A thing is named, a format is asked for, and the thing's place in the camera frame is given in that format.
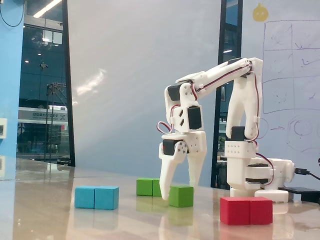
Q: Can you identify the thin black hanging cable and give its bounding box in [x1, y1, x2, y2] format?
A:
[0, 0, 27, 27]

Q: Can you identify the yellow round sticker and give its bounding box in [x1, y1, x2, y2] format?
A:
[252, 2, 269, 22]

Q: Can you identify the small green cube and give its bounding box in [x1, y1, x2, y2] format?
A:
[168, 185, 195, 208]

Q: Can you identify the flat black box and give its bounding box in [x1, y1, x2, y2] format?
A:
[277, 186, 320, 202]

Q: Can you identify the white wall socket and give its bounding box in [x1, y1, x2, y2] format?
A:
[0, 118, 8, 139]

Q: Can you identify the upper arm servo cable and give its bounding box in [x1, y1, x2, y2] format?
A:
[251, 71, 262, 151]

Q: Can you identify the black usb cable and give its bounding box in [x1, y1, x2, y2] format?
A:
[293, 167, 320, 181]

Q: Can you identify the long blue block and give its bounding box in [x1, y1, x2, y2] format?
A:
[74, 185, 120, 210]

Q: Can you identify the black window frame post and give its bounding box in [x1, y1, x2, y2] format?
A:
[210, 0, 228, 188]
[234, 0, 244, 61]
[61, 0, 76, 168]

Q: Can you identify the base servo cable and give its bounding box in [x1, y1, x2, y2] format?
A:
[254, 152, 276, 187]

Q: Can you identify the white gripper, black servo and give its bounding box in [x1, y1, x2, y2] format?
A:
[158, 130, 208, 201]

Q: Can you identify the long red block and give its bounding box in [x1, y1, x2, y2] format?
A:
[219, 196, 274, 226]

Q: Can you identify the long green block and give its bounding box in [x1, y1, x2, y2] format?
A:
[136, 177, 163, 198]

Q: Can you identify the gripper servo cable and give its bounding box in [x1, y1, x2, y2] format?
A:
[156, 121, 174, 137]

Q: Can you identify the metal scaffold tower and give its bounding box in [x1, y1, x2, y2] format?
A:
[46, 82, 68, 163]

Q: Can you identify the forearm servo cable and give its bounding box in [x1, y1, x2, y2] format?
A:
[191, 63, 252, 101]

